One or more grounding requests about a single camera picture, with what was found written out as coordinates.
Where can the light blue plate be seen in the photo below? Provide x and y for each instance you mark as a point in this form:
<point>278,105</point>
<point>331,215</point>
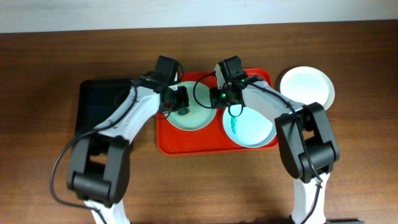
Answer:
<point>247,127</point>

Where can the mint green plate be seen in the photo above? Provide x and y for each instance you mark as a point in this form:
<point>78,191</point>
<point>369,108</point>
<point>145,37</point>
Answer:
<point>198,104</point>

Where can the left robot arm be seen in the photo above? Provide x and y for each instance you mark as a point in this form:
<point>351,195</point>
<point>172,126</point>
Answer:
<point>100,163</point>

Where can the green stained sponge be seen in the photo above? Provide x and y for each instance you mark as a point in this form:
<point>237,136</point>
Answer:
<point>185,112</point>

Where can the black rectangular tray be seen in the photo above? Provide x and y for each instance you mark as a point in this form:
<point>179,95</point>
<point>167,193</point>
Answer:
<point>98,100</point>

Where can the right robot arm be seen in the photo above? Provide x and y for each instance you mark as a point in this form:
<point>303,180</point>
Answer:
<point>307,145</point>

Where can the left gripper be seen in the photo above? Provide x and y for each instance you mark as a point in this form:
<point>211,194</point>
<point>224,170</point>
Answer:
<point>183,101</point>

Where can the white plate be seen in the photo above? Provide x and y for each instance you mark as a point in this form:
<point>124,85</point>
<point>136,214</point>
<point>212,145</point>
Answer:
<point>307,85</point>

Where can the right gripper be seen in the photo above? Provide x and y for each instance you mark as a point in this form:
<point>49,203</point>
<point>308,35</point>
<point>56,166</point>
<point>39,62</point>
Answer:
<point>214,100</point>

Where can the red plastic tray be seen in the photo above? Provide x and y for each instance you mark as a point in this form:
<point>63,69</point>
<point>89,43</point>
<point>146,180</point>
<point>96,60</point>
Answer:
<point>210,139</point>

